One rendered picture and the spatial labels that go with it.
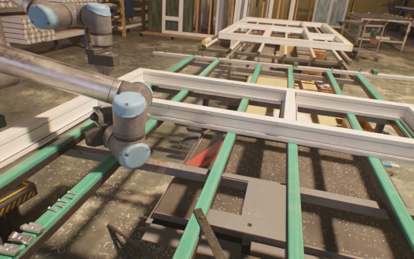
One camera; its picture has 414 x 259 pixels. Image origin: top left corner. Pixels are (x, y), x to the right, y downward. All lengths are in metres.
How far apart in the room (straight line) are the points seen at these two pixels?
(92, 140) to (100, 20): 0.55
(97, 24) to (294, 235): 1.08
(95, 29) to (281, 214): 1.02
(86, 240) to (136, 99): 1.28
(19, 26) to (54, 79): 4.38
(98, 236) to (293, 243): 1.43
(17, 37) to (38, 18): 4.13
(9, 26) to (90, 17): 4.18
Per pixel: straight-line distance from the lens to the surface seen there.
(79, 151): 1.16
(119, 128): 0.86
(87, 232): 2.03
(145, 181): 2.33
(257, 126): 1.15
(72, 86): 1.00
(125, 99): 0.85
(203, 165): 1.40
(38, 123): 1.15
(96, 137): 1.01
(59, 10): 1.35
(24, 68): 1.04
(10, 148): 1.10
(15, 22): 5.41
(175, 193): 1.27
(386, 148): 1.21
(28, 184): 1.96
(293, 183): 0.92
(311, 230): 1.21
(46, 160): 1.09
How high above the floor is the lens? 1.39
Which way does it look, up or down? 23 degrees down
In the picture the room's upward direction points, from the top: 4 degrees clockwise
